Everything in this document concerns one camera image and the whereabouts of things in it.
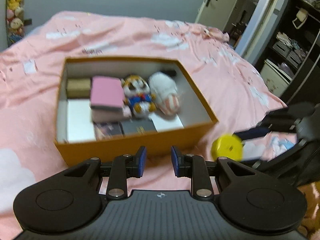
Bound white black-eared plush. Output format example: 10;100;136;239
149;72;181;116

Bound pink cloud-print bedsheet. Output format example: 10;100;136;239
0;10;320;239

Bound black rectangular box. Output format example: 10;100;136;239
120;119;157;135

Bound orange cardboard storage box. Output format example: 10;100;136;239
55;56;217;166

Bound red panda sailor plush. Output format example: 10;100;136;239
121;75;157;119

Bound dark photo card box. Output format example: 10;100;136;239
94;122;123;140

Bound dark wardrobe shelf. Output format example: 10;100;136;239
255;0;319;104

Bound small gold box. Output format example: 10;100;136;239
66;78;91;99

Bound yellow round toy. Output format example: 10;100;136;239
211;134;243;161

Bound white door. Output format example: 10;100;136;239
195;0;237;30

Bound pink notebook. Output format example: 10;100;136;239
90;76;125;110

